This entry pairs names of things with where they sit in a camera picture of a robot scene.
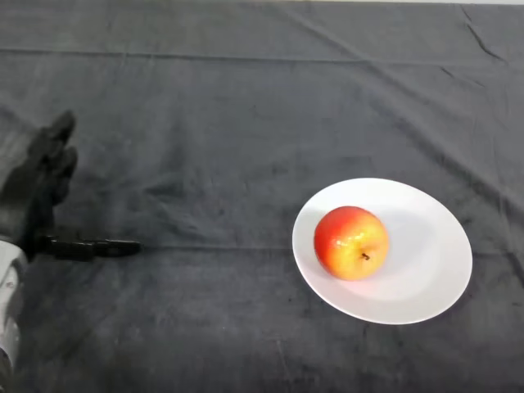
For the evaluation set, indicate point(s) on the white round plate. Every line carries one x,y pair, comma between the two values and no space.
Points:
425,262

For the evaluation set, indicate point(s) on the black cloth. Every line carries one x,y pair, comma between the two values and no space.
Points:
245,123

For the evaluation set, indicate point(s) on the red yellow apple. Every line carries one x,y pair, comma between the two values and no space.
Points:
352,243

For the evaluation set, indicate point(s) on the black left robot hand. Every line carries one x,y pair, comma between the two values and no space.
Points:
37,192

